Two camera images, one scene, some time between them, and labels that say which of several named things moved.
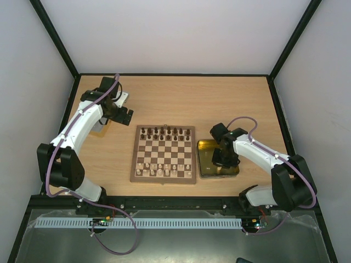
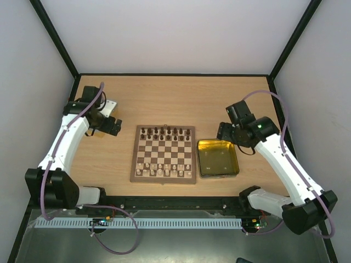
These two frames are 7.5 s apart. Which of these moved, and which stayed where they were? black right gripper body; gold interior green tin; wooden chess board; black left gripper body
Moved: black right gripper body; black left gripper body
Stayed: gold interior green tin; wooden chess board
